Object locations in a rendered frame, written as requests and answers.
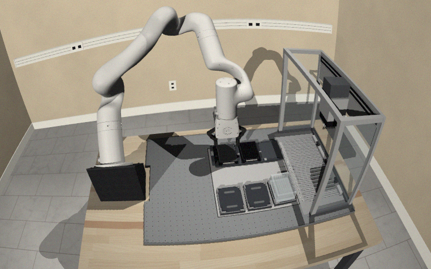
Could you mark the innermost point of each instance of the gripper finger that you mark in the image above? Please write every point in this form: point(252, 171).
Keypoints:
point(243, 131)
point(213, 137)

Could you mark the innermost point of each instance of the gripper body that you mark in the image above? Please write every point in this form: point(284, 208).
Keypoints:
point(226, 128)

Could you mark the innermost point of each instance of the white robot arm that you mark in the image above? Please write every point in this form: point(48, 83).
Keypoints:
point(108, 83)

